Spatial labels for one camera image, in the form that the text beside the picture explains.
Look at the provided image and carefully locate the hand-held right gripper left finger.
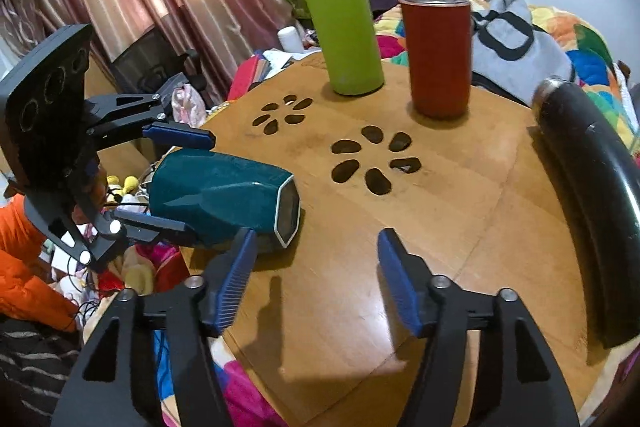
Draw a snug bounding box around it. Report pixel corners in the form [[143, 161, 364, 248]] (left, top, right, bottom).
[[50, 227, 261, 427]]

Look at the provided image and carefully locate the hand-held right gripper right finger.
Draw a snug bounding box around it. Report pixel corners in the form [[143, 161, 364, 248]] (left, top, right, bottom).
[[376, 227, 581, 427]]

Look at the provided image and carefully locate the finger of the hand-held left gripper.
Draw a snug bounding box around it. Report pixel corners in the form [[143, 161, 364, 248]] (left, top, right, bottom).
[[86, 91, 217, 152], [115, 209, 198, 250]]

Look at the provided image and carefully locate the teal faceted cup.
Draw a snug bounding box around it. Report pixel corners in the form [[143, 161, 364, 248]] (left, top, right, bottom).
[[149, 148, 302, 255]]

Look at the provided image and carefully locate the green tall cup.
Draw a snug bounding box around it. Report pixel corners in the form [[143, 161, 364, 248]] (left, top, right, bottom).
[[292, 0, 386, 96]]

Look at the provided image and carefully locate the red insulated cup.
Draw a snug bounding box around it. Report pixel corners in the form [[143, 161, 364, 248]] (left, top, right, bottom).
[[399, 0, 473, 118]]

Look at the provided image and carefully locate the yellow plush toy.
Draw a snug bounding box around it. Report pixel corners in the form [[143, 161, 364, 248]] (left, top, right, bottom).
[[106, 174, 141, 198]]

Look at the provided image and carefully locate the black chair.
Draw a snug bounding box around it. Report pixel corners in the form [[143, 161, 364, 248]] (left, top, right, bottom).
[[110, 29, 208, 108]]

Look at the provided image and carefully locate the stack of books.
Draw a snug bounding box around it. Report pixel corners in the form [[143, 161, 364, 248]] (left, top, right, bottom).
[[227, 49, 296, 100]]

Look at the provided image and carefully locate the white plastic bottle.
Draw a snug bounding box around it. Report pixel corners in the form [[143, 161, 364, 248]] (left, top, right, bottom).
[[277, 26, 303, 54]]

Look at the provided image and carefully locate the dark striped cloth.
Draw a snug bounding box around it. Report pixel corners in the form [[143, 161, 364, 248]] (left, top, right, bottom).
[[0, 317, 83, 427]]

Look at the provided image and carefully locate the black insulated bottle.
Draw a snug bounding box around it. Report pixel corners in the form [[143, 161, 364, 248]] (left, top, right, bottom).
[[530, 77, 640, 350]]

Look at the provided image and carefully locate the grey printed sweatshirt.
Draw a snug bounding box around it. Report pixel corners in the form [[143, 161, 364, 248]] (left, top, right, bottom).
[[467, 0, 581, 108]]

